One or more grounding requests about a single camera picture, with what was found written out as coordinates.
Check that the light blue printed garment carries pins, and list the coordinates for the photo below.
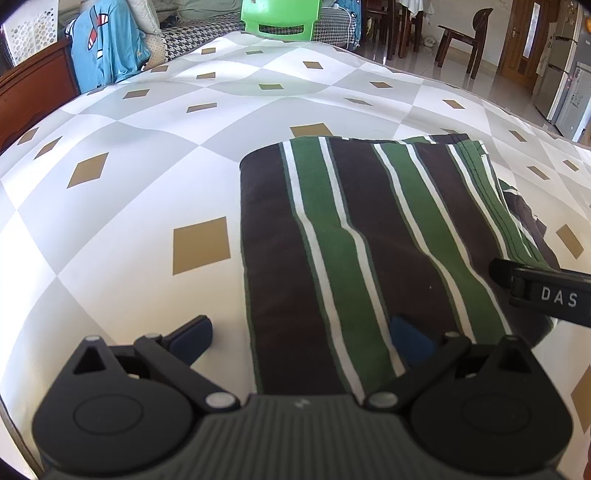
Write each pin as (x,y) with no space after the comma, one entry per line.
(106,46)

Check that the green plastic chair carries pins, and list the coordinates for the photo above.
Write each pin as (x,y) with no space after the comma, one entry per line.
(279,16)

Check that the white perforated basket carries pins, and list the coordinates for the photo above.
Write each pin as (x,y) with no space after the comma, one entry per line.
(30,32)

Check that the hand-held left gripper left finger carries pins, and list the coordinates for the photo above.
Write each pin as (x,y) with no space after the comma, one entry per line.
(196,334)

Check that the blue cartoon print cloth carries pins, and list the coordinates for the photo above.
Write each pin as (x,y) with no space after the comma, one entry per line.
(353,18)

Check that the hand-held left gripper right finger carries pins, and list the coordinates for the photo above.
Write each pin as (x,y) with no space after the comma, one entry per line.
(411,344)

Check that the green brown striped t-shirt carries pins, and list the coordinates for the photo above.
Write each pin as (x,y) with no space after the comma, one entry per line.
(369,258)

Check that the houndstooth covered sofa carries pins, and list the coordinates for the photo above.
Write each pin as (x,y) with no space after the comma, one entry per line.
(258,27)

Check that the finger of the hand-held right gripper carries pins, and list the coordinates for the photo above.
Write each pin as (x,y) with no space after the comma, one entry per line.
(505,272)

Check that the dotted white cushion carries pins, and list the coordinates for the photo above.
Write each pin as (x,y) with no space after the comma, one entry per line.
(157,48)

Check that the wooden door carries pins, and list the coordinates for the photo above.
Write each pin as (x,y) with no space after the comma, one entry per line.
(526,41)

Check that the wooden side cabinet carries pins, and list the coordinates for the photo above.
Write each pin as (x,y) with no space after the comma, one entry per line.
(32,92)

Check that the grey pillow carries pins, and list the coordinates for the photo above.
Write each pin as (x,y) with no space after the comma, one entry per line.
(143,14)

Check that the diamond patterned table cover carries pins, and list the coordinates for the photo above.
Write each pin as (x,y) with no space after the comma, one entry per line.
(138,184)

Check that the grey refrigerator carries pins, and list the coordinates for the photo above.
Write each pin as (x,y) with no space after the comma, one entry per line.
(561,60)

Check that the grey-green blanket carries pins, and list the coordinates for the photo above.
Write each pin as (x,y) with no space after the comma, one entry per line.
(203,5)

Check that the dining table with white cloth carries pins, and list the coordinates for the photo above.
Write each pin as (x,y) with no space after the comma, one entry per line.
(415,7)

